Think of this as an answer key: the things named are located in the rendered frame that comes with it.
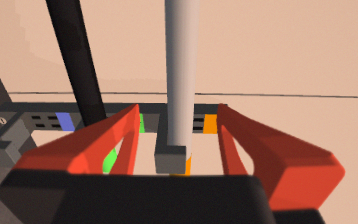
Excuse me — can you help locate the grey metal bar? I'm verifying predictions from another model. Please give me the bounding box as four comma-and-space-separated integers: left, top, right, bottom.
164, 0, 200, 175

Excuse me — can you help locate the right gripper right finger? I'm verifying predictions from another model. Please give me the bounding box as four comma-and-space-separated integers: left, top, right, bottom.
216, 103, 345, 211

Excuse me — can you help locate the black metal bar with green ends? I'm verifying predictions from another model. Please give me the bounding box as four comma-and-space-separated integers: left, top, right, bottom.
45, 0, 117, 173

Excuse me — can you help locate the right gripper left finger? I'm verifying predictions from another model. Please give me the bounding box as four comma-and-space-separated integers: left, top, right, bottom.
11, 104, 140, 175

